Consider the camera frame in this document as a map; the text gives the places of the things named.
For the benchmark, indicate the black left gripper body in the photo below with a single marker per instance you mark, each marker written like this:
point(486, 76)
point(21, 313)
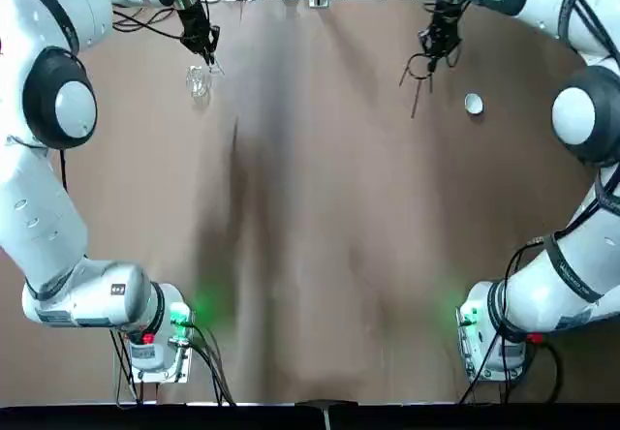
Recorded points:
point(194, 25)

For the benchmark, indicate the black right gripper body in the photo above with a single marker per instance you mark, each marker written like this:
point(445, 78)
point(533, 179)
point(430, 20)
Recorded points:
point(443, 25)

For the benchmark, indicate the white clay triangle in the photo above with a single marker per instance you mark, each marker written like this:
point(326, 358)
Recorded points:
point(218, 68)

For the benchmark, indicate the clear glass alcohol lamp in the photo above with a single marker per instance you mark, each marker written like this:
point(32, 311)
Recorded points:
point(197, 83)

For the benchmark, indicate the black metal tripod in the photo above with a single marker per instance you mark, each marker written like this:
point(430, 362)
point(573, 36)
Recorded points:
point(415, 103)

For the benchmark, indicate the white ceramic crucible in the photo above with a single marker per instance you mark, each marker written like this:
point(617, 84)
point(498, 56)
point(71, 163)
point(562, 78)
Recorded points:
point(474, 104)

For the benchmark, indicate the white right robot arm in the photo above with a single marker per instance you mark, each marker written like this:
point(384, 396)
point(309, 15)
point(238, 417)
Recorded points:
point(571, 275)

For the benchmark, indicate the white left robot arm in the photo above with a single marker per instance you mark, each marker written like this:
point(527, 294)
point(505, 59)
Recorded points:
point(53, 236)

